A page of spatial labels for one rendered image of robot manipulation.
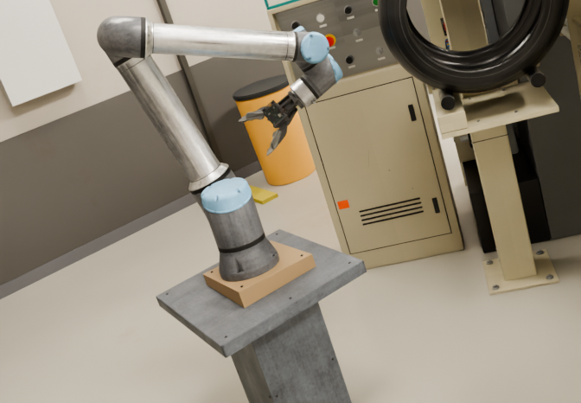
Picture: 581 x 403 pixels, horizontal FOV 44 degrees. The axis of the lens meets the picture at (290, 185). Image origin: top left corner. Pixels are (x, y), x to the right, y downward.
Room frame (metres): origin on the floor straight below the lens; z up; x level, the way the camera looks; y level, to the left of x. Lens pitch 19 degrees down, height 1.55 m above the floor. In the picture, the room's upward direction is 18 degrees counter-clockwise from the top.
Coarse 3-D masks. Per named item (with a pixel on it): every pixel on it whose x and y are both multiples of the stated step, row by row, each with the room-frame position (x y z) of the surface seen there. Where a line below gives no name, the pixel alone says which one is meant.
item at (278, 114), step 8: (288, 96) 2.26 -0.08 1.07; (272, 104) 2.27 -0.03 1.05; (280, 104) 2.27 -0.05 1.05; (288, 104) 2.26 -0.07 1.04; (296, 104) 2.27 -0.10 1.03; (264, 112) 2.25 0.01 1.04; (272, 112) 2.24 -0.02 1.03; (280, 112) 2.23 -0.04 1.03; (288, 112) 2.28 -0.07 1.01; (272, 120) 2.23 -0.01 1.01; (280, 120) 2.22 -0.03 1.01; (288, 120) 2.27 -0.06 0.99
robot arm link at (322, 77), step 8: (328, 56) 2.28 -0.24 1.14; (320, 64) 2.25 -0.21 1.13; (328, 64) 2.26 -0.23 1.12; (336, 64) 2.26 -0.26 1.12; (304, 72) 2.28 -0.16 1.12; (312, 72) 2.26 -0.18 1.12; (320, 72) 2.25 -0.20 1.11; (328, 72) 2.25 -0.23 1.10; (336, 72) 2.25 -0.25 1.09; (304, 80) 2.26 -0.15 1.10; (312, 80) 2.25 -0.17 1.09; (320, 80) 2.25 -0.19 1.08; (328, 80) 2.25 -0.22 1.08; (336, 80) 2.26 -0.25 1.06; (312, 88) 2.25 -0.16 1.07; (320, 88) 2.25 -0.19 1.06; (328, 88) 2.27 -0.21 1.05; (320, 96) 2.27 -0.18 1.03
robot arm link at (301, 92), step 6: (294, 84) 2.28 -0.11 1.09; (300, 84) 2.26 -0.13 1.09; (294, 90) 2.26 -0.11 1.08; (300, 90) 2.25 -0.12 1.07; (306, 90) 2.25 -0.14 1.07; (300, 96) 2.24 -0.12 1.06; (306, 96) 2.24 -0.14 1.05; (312, 96) 2.25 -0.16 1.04; (306, 102) 2.25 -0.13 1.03; (312, 102) 2.27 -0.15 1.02
